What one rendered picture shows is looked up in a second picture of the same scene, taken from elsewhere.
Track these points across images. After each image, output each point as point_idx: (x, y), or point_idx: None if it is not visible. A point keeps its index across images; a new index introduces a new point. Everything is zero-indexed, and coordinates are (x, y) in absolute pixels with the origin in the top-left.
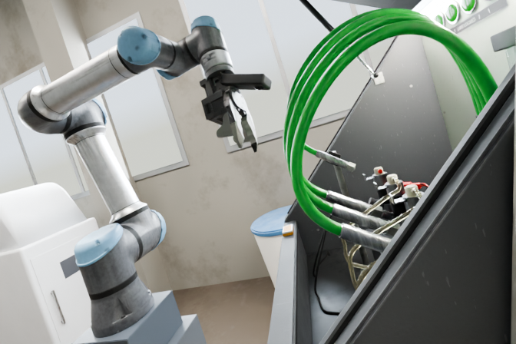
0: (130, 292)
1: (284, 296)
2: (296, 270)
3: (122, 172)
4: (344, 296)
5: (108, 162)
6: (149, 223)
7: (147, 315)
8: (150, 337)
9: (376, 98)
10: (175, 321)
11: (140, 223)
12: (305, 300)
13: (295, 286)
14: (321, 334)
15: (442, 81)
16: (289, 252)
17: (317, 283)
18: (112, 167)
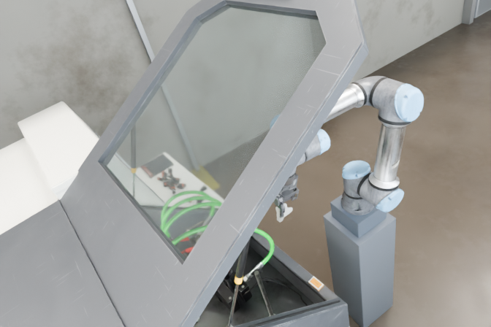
0: (345, 197)
1: (263, 241)
2: (272, 255)
3: (383, 158)
4: (273, 293)
5: (379, 146)
6: (370, 194)
7: (341, 210)
8: (339, 215)
9: None
10: (354, 231)
11: (367, 187)
12: (279, 268)
13: (264, 247)
14: (268, 268)
15: None
16: (290, 265)
17: (296, 294)
18: (378, 150)
